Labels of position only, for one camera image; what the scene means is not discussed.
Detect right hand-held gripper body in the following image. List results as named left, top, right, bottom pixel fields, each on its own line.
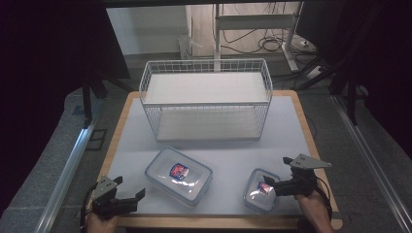
left=274, top=153, right=332, bottom=197

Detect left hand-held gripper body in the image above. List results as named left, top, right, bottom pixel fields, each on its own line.
left=91, top=175, right=139, bottom=221

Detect small clear plastic food container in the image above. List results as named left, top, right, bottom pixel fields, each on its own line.
left=242, top=168, right=282, bottom=215

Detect large clear plastic food container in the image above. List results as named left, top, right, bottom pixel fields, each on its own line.
left=144, top=146, right=214, bottom=207

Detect white wire shelf rack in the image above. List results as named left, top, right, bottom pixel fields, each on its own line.
left=138, top=58, right=274, bottom=143

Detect person's left hand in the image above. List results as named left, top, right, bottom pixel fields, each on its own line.
left=85, top=211, right=120, bottom=233

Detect person's right hand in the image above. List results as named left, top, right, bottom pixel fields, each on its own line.
left=294, top=189, right=329, bottom=221

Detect wooden-edged white work board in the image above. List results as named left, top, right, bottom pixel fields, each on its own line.
left=106, top=95, right=317, bottom=217

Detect black tripod stand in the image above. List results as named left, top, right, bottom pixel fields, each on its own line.
left=81, top=71, right=131, bottom=129
left=291, top=54, right=361, bottom=126

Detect white power strip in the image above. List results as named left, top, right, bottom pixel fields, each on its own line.
left=305, top=65, right=324, bottom=81

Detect left hand-held gripper cable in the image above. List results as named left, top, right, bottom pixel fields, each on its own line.
left=80, top=183, right=99, bottom=229

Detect hand-held gripper cable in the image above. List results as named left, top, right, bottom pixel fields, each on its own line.
left=80, top=183, right=99, bottom=229
left=311, top=184, right=334, bottom=224

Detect right hand-held gripper cable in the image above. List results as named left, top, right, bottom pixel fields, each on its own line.
left=311, top=184, right=334, bottom=224

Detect aluminium floor rail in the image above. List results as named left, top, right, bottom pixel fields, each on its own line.
left=33, top=124, right=97, bottom=233
left=332, top=94, right=412, bottom=233

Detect black floor cables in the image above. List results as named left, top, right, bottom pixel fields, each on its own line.
left=222, top=28, right=318, bottom=56

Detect white metal desk frame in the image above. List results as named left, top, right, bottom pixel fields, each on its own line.
left=212, top=1, right=301, bottom=73

